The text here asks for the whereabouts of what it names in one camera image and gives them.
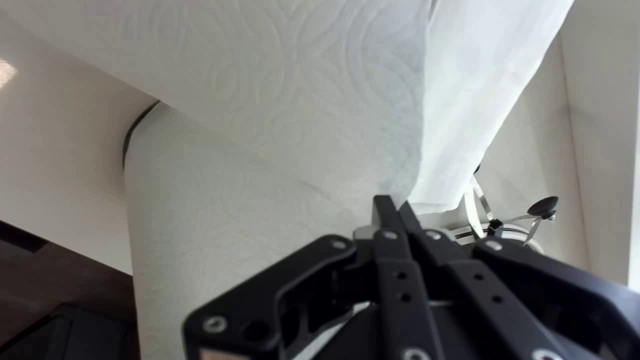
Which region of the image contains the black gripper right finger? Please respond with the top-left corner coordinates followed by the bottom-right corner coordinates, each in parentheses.
top-left (401, 202), bottom-right (640, 360)

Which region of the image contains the white paper towel roll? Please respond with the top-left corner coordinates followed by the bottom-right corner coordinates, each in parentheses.
top-left (0, 0), bottom-right (574, 360)

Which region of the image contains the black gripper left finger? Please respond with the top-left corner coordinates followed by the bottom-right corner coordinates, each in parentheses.
top-left (183, 196), bottom-right (444, 360)

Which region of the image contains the black paper towel holder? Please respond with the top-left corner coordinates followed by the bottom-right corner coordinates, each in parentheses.
top-left (454, 171), bottom-right (560, 245)

